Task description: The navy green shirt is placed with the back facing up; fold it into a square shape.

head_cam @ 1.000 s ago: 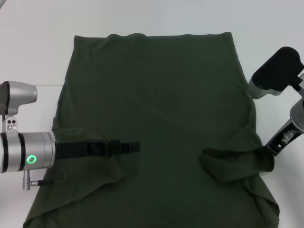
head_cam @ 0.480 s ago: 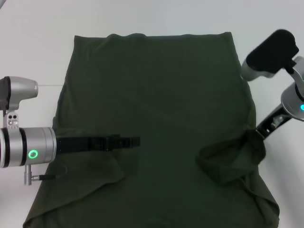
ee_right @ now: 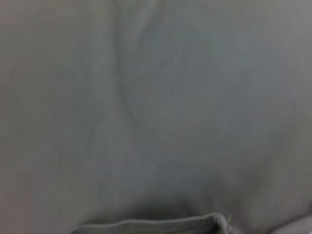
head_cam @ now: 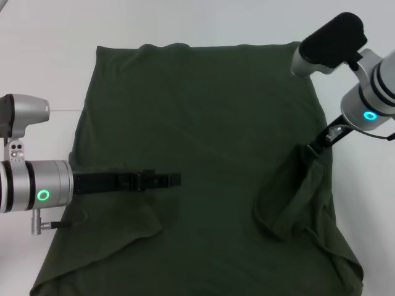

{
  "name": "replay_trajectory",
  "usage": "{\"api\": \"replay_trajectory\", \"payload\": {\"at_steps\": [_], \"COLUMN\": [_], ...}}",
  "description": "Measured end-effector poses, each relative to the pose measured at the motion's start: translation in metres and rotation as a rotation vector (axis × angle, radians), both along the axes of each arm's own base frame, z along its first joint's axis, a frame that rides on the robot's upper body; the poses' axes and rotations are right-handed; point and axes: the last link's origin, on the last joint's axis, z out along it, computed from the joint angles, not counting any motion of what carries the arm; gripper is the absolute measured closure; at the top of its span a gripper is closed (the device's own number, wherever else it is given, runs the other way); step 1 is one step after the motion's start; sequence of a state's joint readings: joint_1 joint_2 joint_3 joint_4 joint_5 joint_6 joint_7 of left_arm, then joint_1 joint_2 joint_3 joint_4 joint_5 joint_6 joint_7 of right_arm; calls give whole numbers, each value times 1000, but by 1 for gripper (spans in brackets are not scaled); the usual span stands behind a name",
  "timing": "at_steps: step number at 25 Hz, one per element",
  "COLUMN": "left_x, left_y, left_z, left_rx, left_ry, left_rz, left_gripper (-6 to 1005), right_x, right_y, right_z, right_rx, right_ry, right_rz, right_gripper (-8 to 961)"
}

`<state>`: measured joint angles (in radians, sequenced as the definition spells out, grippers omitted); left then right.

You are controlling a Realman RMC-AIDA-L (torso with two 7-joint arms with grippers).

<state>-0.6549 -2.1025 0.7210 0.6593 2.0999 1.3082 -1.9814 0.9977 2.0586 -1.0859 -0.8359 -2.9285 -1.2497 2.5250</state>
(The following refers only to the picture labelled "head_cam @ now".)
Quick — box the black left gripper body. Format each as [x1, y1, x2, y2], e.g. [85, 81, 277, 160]
[73, 170, 146, 195]

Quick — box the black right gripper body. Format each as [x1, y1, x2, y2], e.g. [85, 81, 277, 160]
[319, 114, 356, 149]

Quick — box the dark green shirt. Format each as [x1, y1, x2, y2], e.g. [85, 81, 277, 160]
[30, 41, 365, 296]

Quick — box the right arm cable with connector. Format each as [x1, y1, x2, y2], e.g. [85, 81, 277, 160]
[328, 125, 395, 140]

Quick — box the arm cable with connector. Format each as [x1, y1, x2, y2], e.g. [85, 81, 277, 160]
[30, 207, 88, 236]
[328, 125, 395, 140]

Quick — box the left arm cable with connector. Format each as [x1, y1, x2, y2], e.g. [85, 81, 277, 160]
[30, 207, 88, 236]

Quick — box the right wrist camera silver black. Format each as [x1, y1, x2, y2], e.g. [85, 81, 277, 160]
[291, 12, 368, 77]

